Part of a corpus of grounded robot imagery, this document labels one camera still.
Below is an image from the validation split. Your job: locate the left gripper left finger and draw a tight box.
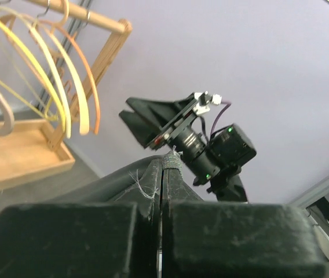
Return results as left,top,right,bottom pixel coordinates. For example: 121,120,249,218
0,161,162,277

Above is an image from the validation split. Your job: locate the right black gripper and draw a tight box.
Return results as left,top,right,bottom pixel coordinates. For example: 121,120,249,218
119,94,206,162

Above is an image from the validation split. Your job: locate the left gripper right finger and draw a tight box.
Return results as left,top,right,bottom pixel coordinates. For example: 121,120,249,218
162,169,326,277

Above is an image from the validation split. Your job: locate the grey t shirt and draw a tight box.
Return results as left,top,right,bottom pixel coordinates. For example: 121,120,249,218
0,152,184,232

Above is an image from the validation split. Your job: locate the wooden hanger with metal hook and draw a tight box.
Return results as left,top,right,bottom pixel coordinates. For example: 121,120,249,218
39,8,101,136

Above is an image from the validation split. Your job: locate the wooden hanger beige shirt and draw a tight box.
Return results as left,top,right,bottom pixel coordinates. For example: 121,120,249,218
32,1,90,138

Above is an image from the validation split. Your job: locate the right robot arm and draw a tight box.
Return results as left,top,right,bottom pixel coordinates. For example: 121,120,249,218
119,92,257,203

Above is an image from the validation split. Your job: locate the wooden clothes rack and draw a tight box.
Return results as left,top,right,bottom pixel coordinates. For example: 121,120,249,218
0,1,132,190

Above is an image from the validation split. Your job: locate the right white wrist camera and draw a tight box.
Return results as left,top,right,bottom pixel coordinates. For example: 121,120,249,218
193,91,222,115

